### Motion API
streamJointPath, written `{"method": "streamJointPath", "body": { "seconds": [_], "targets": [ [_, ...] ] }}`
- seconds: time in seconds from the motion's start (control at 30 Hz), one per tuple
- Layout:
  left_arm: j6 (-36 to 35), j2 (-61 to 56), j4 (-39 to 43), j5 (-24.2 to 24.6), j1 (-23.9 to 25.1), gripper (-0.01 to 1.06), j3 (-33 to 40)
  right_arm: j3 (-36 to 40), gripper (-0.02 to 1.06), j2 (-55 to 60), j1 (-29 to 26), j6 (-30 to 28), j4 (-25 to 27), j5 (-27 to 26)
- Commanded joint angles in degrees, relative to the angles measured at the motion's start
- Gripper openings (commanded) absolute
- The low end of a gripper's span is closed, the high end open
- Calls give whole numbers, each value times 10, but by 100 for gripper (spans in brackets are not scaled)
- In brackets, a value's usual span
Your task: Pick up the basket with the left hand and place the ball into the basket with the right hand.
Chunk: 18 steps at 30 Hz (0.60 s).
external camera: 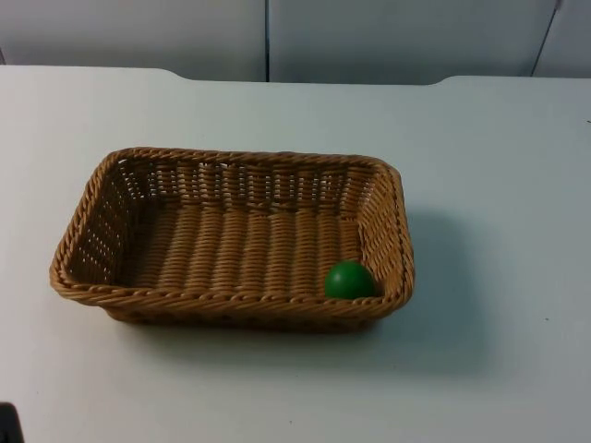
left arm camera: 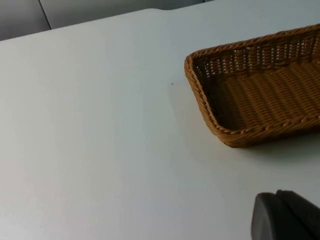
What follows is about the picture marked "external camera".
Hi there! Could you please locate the green ball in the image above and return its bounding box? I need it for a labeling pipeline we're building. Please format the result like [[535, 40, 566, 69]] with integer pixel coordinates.
[[324, 260, 376, 300]]

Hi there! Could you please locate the pale brown wicker basket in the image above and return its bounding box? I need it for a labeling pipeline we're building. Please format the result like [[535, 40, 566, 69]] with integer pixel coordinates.
[[48, 146, 416, 331]]

